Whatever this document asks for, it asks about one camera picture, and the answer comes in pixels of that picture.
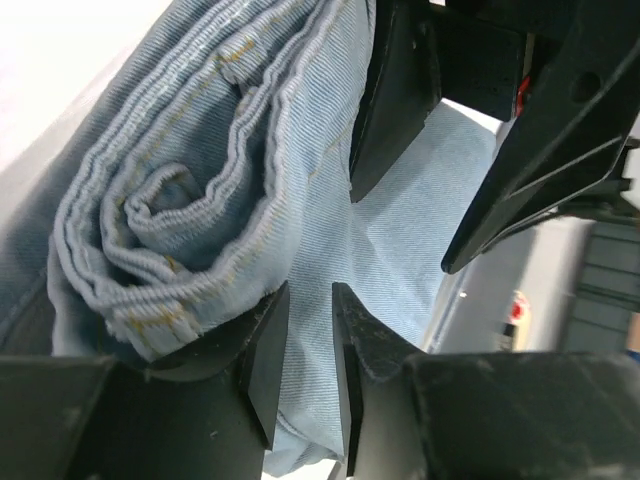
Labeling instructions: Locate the light blue denim skirt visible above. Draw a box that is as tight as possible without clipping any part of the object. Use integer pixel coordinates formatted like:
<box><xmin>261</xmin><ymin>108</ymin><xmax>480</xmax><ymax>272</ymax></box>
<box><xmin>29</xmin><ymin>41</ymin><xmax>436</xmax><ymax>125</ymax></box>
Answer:
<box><xmin>1</xmin><ymin>1</ymin><xmax>496</xmax><ymax>477</ymax></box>

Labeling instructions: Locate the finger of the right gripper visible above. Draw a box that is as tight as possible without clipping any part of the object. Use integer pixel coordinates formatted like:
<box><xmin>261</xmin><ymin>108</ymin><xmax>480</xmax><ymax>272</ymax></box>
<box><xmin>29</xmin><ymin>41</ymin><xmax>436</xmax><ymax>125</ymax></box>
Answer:
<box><xmin>349</xmin><ymin>1</ymin><xmax>442</xmax><ymax>203</ymax></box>
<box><xmin>441</xmin><ymin>1</ymin><xmax>639</xmax><ymax>273</ymax></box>

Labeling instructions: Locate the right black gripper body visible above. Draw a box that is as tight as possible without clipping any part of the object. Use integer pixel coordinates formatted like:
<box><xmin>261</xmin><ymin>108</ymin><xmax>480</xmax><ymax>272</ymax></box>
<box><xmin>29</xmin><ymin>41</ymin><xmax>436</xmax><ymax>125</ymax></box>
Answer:
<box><xmin>430</xmin><ymin>0</ymin><xmax>575</xmax><ymax>120</ymax></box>

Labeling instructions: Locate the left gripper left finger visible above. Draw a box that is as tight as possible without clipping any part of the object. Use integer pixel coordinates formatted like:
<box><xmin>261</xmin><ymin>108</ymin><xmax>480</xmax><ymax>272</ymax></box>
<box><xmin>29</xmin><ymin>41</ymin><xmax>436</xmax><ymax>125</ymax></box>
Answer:
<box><xmin>1</xmin><ymin>286</ymin><xmax>289</xmax><ymax>479</ymax></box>

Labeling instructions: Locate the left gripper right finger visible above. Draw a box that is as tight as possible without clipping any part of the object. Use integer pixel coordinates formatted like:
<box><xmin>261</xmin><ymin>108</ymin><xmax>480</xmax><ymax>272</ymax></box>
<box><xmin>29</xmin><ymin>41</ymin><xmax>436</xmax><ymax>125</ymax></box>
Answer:
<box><xmin>332</xmin><ymin>283</ymin><xmax>639</xmax><ymax>479</ymax></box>

